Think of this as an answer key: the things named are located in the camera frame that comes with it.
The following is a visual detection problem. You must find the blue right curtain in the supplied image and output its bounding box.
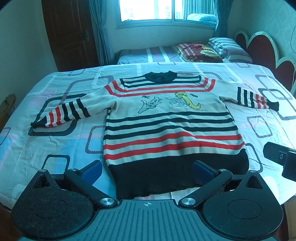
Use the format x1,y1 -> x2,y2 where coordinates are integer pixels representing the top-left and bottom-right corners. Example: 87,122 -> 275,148
213,0 -> 234,38

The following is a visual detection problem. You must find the striped pillow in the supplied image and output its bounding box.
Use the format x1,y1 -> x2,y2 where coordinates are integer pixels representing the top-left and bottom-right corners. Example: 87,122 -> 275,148
208,37 -> 253,64

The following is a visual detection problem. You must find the wooden side table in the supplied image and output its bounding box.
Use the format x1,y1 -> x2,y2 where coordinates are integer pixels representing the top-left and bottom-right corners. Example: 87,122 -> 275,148
0,94 -> 16,131

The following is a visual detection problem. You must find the blue curtain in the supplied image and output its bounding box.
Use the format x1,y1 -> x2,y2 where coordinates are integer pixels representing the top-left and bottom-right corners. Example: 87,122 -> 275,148
213,0 -> 234,38
89,0 -> 113,66

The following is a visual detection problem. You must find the white bedding on sill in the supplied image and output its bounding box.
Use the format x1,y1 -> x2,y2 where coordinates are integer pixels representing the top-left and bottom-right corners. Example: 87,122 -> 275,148
187,13 -> 218,24

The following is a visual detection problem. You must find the red folded blanket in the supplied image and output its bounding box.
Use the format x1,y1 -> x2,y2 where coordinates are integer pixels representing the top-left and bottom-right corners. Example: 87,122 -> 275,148
173,42 -> 223,63

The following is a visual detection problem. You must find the striped knit sweater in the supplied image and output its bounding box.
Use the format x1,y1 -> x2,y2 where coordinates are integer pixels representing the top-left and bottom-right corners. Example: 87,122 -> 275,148
32,71 -> 279,199

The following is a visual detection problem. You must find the window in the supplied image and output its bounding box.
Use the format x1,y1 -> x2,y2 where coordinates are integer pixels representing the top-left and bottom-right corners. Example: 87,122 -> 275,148
114,0 -> 217,28

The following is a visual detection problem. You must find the blue left curtain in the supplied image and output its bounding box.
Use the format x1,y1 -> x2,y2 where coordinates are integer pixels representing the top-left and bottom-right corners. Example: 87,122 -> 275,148
89,0 -> 113,66

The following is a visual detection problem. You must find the red heart headboard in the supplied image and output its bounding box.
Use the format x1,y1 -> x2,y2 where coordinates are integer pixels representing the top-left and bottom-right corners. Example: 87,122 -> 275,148
234,31 -> 295,94

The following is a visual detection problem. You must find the dark wooden door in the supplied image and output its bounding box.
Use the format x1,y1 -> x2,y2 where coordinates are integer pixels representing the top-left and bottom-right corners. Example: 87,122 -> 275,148
42,0 -> 99,72

